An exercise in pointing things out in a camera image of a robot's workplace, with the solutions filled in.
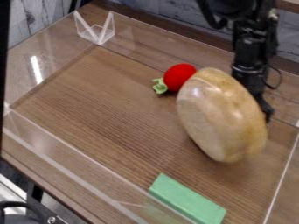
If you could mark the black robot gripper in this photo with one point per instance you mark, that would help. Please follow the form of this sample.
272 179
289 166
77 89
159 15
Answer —
252 78

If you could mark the light wooden bowl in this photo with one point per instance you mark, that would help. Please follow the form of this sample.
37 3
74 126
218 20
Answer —
221 116

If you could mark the red plush strawberry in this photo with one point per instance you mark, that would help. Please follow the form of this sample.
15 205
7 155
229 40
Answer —
174 78

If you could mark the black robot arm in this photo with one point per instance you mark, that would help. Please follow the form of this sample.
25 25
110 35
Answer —
254 19

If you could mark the green rectangular block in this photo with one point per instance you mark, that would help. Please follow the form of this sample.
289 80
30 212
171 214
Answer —
186 201

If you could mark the clear acrylic corner bracket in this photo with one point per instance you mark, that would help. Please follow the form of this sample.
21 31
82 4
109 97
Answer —
99 34

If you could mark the clear acrylic front wall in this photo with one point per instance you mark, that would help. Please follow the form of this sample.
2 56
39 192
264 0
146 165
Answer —
95 192

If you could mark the black vertical foreground post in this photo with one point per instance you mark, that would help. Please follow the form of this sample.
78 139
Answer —
5 31

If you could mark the black table leg bracket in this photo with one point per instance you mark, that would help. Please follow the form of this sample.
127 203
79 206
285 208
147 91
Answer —
53 211

